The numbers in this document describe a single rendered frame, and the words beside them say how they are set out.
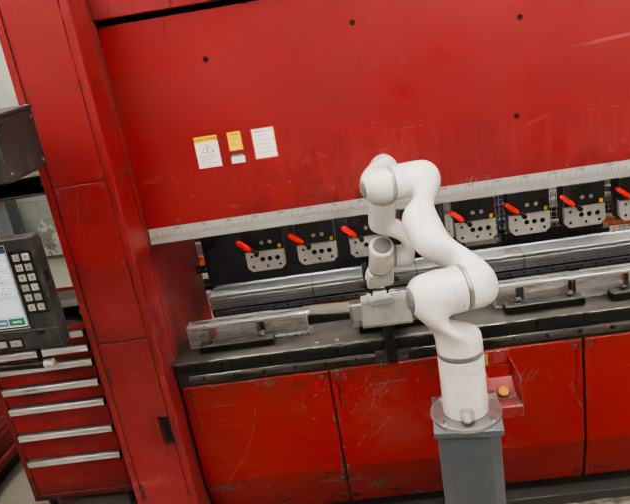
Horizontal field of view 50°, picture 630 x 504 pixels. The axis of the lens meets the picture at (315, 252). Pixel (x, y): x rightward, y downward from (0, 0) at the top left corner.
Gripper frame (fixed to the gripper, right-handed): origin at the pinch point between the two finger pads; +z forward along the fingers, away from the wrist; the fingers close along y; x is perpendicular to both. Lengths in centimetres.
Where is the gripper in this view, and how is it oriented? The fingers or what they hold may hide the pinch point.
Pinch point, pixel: (379, 289)
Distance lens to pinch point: 257.3
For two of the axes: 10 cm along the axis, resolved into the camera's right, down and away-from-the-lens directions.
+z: 0.5, 5.1, 8.6
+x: 1.8, 8.4, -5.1
